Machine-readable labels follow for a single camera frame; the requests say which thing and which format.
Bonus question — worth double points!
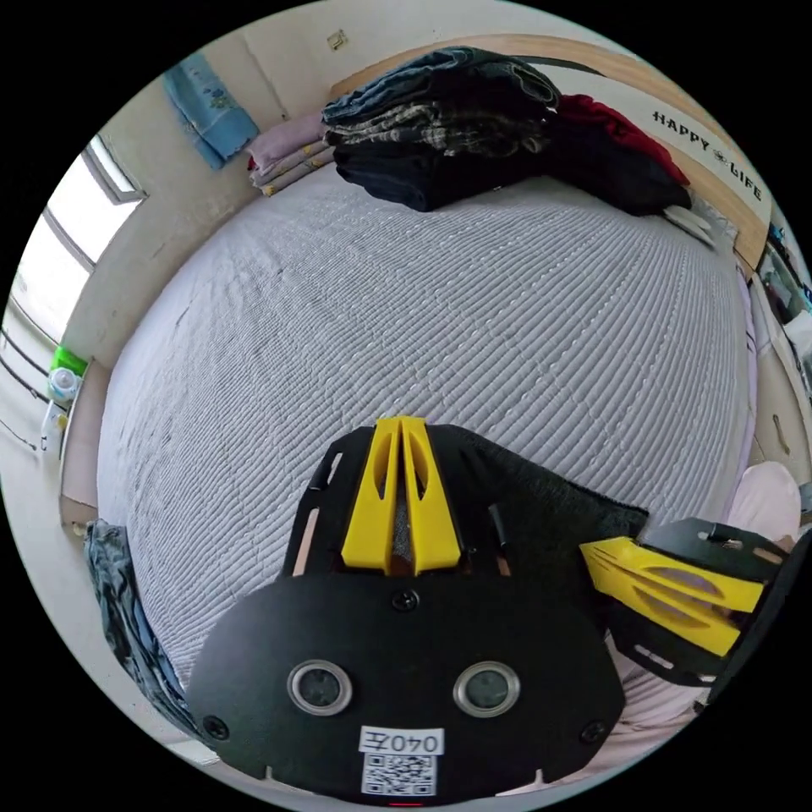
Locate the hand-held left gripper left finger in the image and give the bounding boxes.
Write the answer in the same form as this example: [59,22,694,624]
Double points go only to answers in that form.
[341,416,404,577]

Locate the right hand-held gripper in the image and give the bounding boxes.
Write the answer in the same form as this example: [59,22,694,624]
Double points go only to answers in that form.
[579,515,799,689]

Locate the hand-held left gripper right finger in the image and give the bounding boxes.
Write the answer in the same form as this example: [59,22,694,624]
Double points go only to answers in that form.
[400,415,463,577]

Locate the black long pants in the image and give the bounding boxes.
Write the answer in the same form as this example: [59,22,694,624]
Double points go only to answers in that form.
[390,423,650,573]

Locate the bed with grey quilted cover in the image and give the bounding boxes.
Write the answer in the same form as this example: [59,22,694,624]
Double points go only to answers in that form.
[58,33,780,795]

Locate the grey denim garment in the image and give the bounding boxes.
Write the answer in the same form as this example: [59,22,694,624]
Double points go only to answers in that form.
[83,518,209,742]

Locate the folded purple blanket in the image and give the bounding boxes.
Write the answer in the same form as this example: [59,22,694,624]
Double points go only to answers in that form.
[245,112,338,199]

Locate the pile of clothes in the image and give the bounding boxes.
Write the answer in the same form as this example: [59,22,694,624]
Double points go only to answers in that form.
[320,44,719,245]

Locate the window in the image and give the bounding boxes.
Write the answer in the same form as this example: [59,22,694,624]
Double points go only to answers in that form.
[0,134,150,448]

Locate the blue hanging towel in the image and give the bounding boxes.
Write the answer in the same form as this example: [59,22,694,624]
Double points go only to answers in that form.
[162,52,261,171]

